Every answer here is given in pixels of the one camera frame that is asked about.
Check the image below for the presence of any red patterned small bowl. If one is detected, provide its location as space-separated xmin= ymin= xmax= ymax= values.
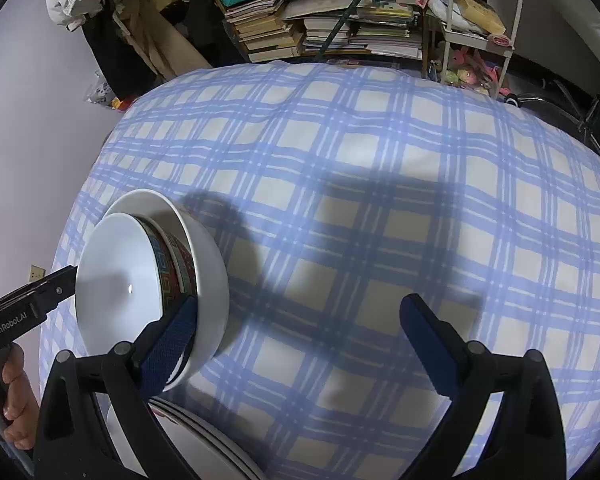
xmin=74 ymin=212 xmax=196 ymax=354

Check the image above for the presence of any person's left hand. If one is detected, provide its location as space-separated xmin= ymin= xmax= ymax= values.
xmin=2 ymin=344 xmax=40 ymax=451

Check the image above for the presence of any white utility cart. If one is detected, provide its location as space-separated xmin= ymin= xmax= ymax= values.
xmin=439 ymin=0 xmax=524 ymax=99

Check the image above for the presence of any beige coat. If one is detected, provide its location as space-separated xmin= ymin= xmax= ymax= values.
xmin=110 ymin=0 xmax=211 ymax=81

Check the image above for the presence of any cherry plate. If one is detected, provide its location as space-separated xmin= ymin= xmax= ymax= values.
xmin=106 ymin=400 xmax=264 ymax=479

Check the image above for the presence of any blue plaid tablecloth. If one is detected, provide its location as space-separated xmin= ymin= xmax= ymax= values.
xmin=55 ymin=62 xmax=600 ymax=479

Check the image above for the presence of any upper wall socket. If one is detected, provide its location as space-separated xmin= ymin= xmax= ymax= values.
xmin=29 ymin=264 xmax=46 ymax=283

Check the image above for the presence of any dark green pole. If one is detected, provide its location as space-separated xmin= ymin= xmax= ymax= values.
xmin=314 ymin=0 xmax=362 ymax=63

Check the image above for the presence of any stack of books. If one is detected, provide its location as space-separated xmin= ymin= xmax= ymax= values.
xmin=224 ymin=0 xmax=304 ymax=63

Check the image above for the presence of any large white bowl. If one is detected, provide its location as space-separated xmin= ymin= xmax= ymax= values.
xmin=106 ymin=188 xmax=230 ymax=391

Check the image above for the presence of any wooden shelf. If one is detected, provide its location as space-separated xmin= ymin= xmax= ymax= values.
xmin=214 ymin=0 xmax=422 ymax=62

